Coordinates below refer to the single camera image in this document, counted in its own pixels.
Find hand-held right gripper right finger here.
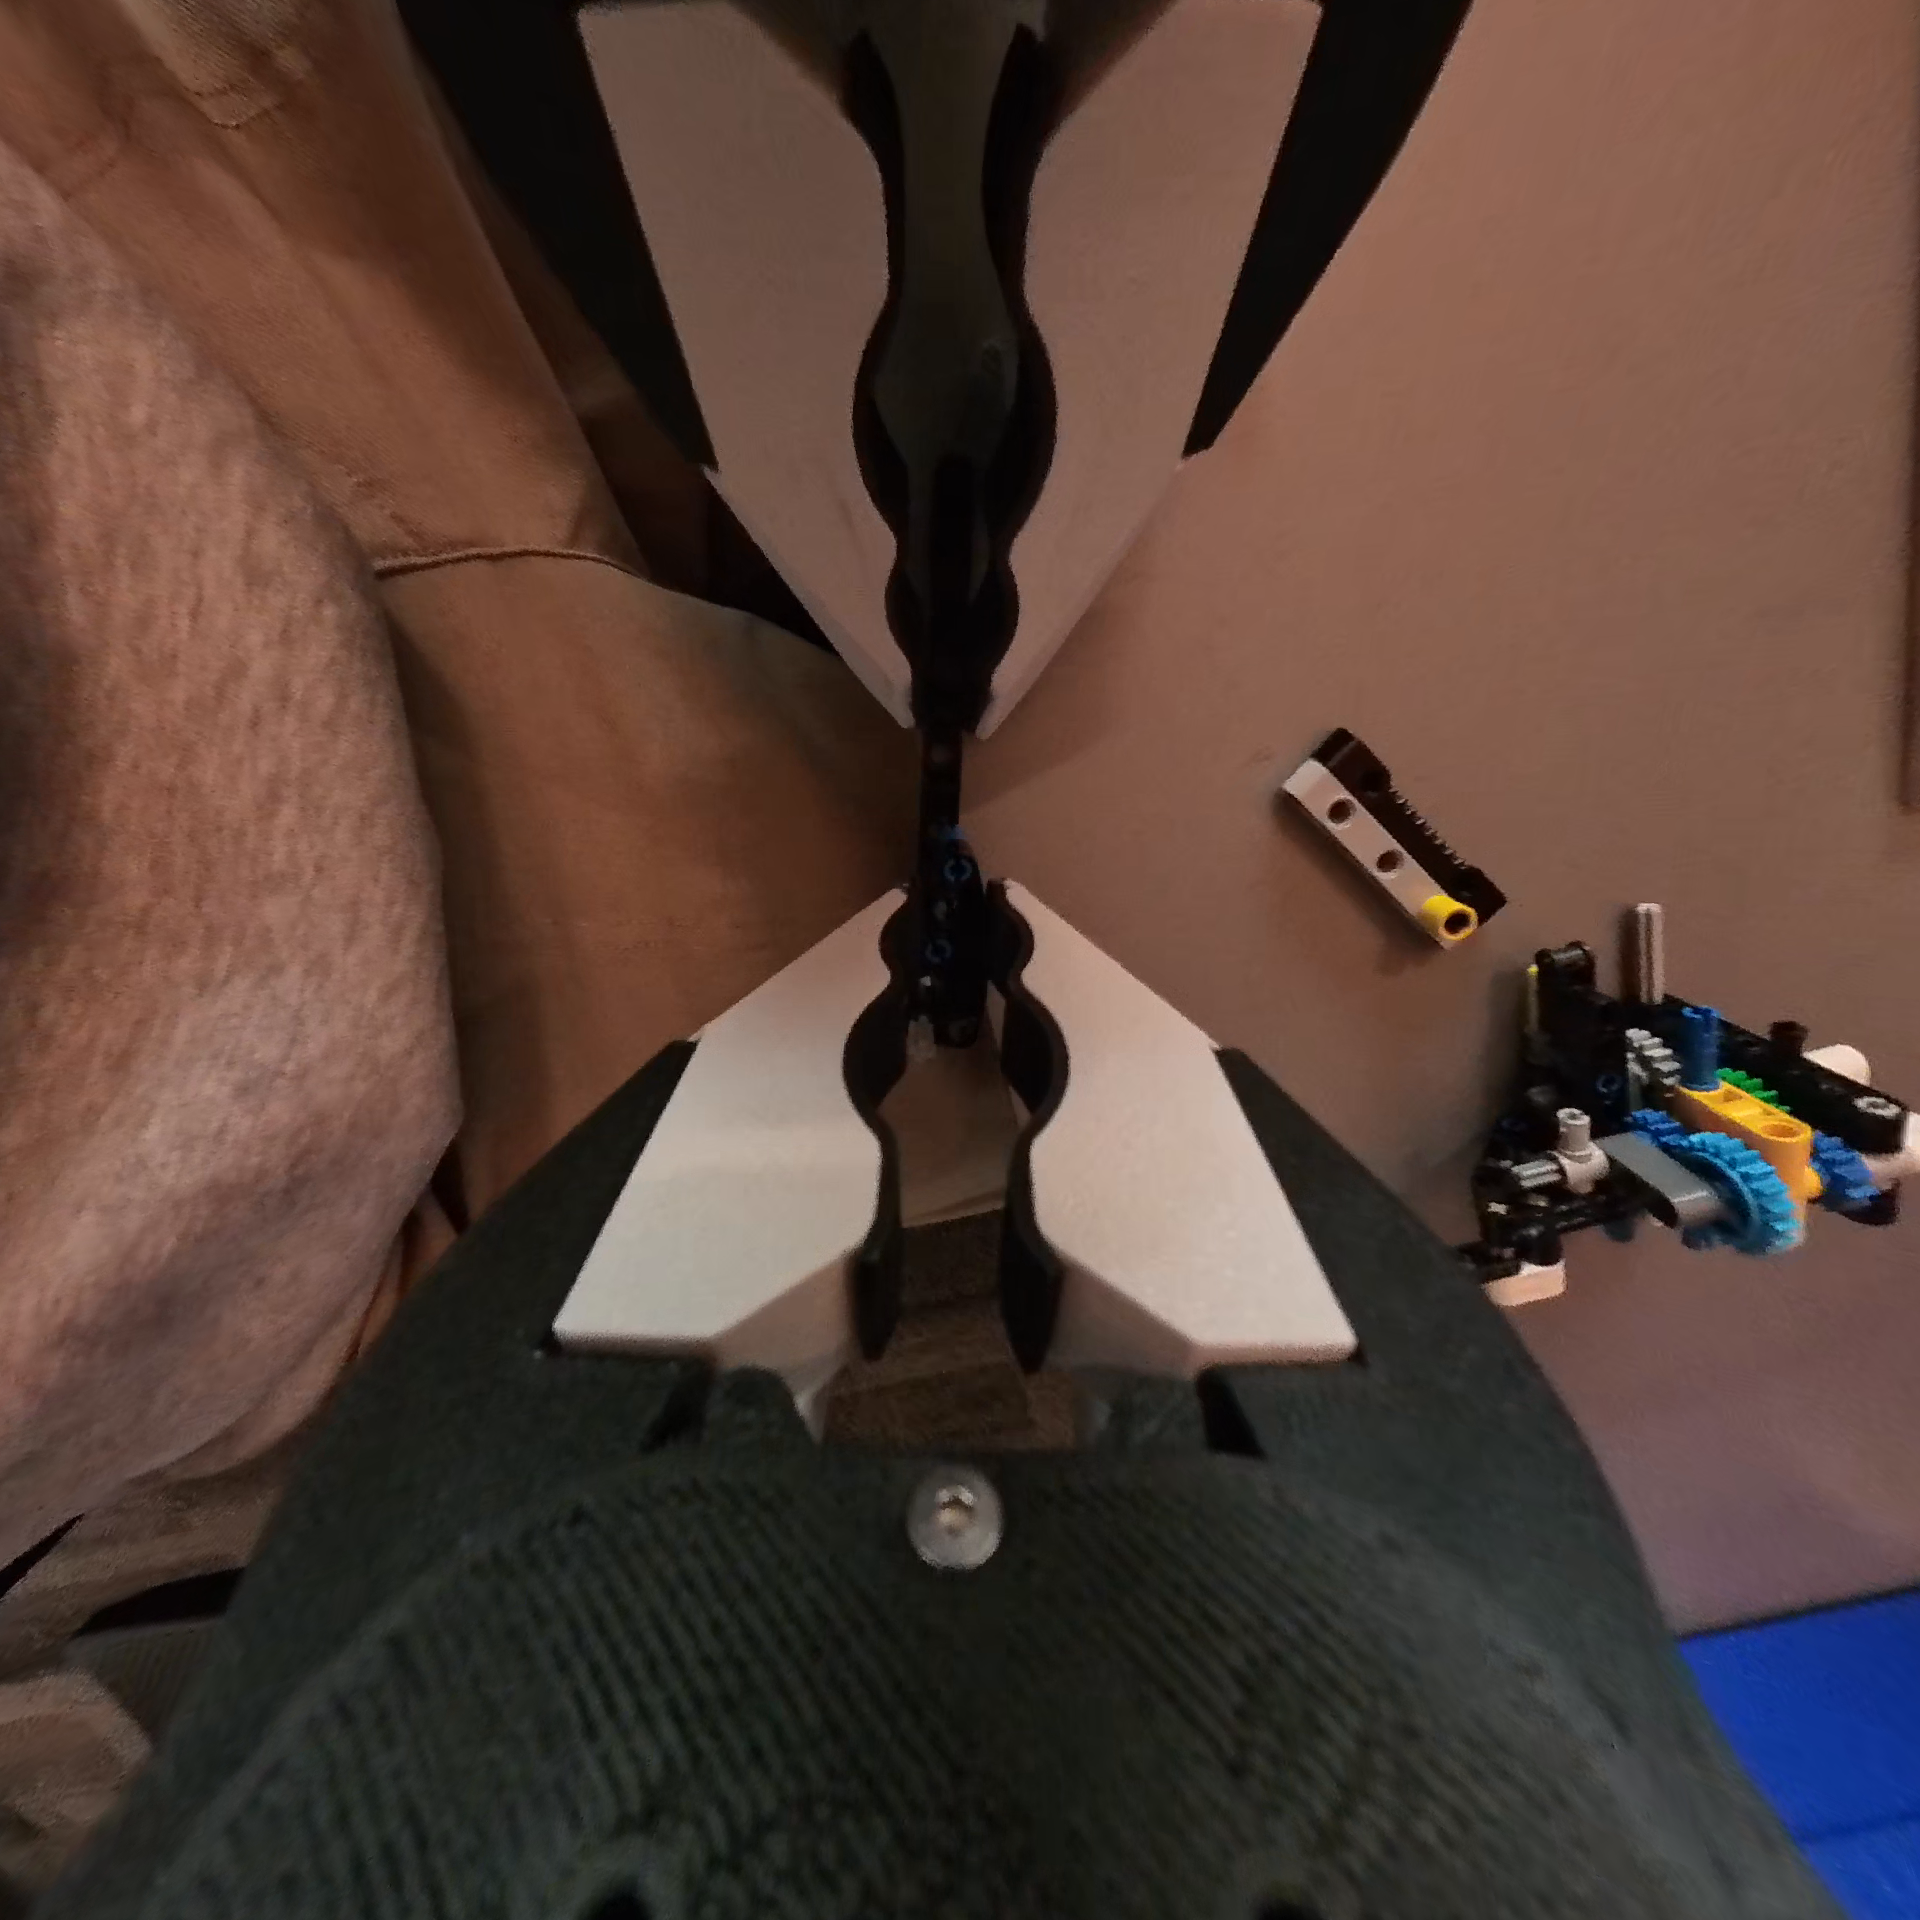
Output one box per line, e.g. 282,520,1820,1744
988,880,1362,1414

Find blue storage bin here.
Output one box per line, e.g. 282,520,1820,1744
1671,1587,1920,1920

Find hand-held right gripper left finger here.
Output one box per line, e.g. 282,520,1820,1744
548,882,924,1414

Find white and black lego piece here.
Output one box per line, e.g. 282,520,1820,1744
1283,726,1506,952

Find beige trouser legs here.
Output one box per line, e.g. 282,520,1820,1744
0,141,472,1893

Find colourful lego gear assembly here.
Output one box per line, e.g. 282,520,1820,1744
1463,900,1920,1308

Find black connector with blue pins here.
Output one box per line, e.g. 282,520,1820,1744
912,824,994,1052

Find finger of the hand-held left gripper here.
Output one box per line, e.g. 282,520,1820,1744
964,0,1327,740
574,0,928,731

